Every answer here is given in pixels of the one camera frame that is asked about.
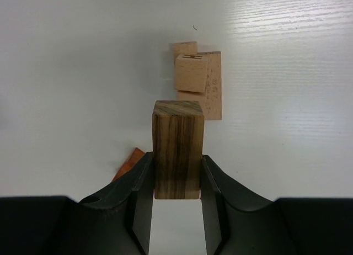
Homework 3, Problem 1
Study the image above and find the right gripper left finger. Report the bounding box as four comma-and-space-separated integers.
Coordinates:
68, 152, 154, 254

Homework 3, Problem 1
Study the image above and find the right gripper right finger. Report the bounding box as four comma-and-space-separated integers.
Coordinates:
200, 156, 279, 254

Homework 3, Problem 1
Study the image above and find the reddish arch wood block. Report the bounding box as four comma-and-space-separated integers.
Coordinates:
112, 147, 145, 182

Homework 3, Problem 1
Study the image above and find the striped plywood block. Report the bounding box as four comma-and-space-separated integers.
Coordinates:
152, 100, 205, 200

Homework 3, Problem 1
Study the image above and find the wood cube with letter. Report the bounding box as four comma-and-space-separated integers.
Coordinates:
174, 54, 208, 93

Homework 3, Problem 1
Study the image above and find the small light wood cube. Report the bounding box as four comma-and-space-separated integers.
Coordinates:
172, 41, 198, 59

